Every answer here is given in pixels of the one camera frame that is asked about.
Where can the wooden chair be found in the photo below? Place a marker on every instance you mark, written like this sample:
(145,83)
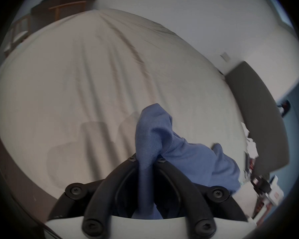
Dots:
(17,33)
(64,10)

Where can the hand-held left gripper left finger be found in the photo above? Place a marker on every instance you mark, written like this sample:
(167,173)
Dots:
(103,195)

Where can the bed with beige sheet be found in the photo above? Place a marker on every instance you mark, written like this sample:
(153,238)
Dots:
(89,71)

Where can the dark wooden table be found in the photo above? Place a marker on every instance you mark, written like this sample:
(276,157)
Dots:
(41,12)

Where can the blue shirt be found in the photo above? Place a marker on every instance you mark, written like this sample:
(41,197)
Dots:
(164,138)

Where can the grey padded headboard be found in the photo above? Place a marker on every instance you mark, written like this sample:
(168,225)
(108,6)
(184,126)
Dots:
(261,116)

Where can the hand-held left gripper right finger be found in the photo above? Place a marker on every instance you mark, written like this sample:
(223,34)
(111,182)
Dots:
(189,195)

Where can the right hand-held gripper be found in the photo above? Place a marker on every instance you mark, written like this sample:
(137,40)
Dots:
(275,192)

